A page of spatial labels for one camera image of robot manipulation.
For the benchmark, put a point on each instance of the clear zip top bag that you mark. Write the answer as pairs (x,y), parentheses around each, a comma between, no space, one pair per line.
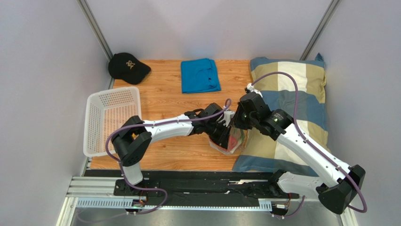
(239,133)

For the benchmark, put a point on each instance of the folded blue shirt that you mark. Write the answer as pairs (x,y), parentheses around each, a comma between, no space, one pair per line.
(199,76)

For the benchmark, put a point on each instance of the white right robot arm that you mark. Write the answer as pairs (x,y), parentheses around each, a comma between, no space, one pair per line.
(336,184)

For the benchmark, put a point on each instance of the white plastic basket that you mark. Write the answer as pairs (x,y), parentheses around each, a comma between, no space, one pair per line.
(107,111)

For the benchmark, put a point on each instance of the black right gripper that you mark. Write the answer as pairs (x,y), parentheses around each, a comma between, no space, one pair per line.
(237,122)

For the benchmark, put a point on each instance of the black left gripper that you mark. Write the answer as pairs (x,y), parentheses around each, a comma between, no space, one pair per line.
(222,140)

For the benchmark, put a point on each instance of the black baseball cap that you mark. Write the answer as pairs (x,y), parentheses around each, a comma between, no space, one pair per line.
(126,67)

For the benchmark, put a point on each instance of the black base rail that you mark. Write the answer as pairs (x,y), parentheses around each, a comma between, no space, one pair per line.
(180,190)

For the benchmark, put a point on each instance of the red fake apple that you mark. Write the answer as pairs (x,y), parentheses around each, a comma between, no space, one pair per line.
(232,143)

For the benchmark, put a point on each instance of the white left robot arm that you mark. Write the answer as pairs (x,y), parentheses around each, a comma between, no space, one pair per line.
(131,141)

